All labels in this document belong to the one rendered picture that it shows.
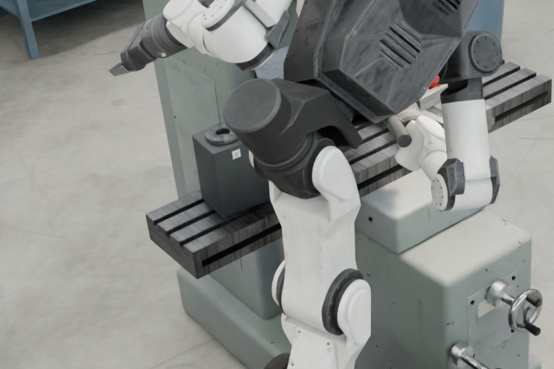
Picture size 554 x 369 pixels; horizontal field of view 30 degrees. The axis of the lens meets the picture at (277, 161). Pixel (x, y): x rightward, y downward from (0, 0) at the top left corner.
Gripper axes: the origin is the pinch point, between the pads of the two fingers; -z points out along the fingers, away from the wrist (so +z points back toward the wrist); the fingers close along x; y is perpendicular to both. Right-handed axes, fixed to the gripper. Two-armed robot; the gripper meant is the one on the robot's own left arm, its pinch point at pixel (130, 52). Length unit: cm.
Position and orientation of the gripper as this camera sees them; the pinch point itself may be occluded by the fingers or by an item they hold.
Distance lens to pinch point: 231.2
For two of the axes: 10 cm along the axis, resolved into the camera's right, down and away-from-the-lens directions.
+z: 6.5, -1.8, -7.4
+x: 3.8, -7.6, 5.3
